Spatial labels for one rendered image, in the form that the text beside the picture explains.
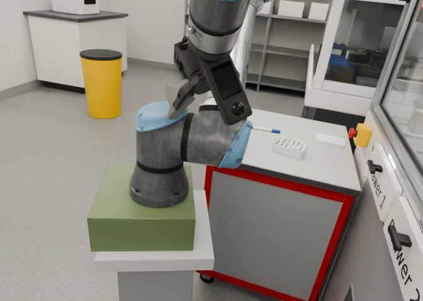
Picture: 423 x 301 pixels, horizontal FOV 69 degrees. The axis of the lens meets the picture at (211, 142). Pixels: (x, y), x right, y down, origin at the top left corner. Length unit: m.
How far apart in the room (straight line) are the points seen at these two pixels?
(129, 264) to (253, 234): 0.70
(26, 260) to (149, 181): 1.30
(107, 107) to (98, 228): 2.69
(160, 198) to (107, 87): 2.64
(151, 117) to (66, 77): 3.60
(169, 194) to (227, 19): 0.46
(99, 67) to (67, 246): 1.85
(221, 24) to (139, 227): 0.50
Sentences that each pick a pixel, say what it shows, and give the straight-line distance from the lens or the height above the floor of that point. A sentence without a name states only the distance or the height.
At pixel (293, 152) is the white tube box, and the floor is 0.78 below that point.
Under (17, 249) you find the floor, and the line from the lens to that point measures 2.02.
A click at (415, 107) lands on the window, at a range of 1.04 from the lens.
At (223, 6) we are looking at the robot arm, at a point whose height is 1.32.
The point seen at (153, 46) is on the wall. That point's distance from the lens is 5.62.
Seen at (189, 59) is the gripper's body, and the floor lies 1.23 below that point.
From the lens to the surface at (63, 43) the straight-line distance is 4.14.
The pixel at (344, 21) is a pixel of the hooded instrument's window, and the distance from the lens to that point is 1.74.
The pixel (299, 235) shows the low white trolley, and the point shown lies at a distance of 1.34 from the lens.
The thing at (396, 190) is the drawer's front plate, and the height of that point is 0.92.
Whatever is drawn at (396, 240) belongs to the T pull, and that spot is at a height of 0.91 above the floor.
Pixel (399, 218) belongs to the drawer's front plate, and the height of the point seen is 0.90.
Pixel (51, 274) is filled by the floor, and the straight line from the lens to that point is 1.84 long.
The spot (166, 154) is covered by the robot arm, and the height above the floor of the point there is 1.00.
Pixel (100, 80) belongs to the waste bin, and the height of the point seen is 0.42.
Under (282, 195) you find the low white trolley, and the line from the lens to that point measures 1.23.
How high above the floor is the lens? 1.34
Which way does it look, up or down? 27 degrees down
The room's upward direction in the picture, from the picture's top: 6 degrees clockwise
